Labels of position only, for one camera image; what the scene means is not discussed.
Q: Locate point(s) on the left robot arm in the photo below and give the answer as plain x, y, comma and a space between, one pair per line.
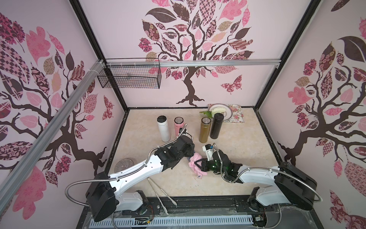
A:
106, 194

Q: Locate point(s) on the white thermos black lid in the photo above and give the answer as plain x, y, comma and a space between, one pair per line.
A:
163, 128

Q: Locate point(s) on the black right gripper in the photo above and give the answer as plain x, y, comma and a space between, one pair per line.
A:
208, 164

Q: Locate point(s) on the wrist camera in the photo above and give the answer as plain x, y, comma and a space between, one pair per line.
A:
182, 132
208, 149

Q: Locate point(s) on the round glass coaster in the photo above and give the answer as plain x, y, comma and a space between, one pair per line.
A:
123, 164

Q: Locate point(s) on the metal tongs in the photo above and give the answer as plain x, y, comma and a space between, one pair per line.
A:
156, 191

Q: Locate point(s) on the pink towel cloth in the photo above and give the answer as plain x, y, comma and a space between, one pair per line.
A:
194, 167

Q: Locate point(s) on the diagonal aluminium left bar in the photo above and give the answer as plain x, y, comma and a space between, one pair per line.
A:
18, 175

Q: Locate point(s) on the white slotted cable duct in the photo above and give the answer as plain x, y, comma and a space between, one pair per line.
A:
170, 222

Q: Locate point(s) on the pink thermos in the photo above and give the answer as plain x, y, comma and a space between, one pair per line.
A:
178, 124

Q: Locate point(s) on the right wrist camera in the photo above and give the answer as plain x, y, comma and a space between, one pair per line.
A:
208, 149

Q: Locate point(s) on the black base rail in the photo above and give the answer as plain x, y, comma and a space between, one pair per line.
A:
273, 217

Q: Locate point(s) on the black wire basket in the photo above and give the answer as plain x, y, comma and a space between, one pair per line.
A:
135, 73

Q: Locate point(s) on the horizontal aluminium back bar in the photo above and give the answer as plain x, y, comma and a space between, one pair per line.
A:
194, 63

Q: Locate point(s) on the white round plate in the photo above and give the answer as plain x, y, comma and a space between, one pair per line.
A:
229, 112

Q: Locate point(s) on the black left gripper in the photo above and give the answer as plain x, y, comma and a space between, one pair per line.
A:
187, 147

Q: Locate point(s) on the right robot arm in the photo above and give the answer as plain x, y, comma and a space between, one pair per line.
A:
284, 184

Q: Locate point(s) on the gold thermos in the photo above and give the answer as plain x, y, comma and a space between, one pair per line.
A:
204, 129

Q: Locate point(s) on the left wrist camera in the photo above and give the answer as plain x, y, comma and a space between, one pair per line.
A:
182, 132

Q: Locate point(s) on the toy napa cabbage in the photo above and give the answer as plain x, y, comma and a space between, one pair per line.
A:
218, 110

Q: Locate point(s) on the floral rectangular tray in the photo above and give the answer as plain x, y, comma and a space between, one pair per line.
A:
237, 117

